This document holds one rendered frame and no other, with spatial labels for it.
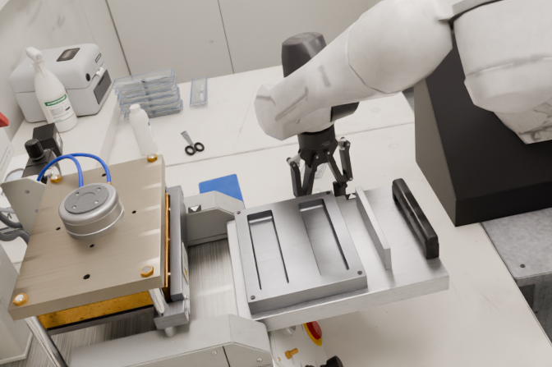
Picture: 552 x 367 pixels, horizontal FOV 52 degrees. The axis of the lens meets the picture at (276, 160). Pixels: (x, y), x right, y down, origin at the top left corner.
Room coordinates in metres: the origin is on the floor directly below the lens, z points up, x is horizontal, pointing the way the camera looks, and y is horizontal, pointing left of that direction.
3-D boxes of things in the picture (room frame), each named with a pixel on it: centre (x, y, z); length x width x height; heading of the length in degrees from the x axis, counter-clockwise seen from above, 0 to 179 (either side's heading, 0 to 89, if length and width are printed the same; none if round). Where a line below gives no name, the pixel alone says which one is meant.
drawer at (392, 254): (0.64, -0.05, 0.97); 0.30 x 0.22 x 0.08; 93
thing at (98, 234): (0.64, 0.29, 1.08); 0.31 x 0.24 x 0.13; 3
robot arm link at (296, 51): (0.90, -0.10, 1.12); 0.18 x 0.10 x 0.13; 16
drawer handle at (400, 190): (0.65, -0.19, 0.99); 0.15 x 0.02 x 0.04; 3
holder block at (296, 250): (0.64, 0.00, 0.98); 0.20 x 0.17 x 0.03; 3
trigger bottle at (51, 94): (1.54, 0.60, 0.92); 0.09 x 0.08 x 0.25; 33
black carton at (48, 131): (1.39, 0.61, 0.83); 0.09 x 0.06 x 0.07; 11
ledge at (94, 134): (1.37, 0.61, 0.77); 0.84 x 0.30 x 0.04; 179
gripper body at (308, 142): (0.95, -0.09, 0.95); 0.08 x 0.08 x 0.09
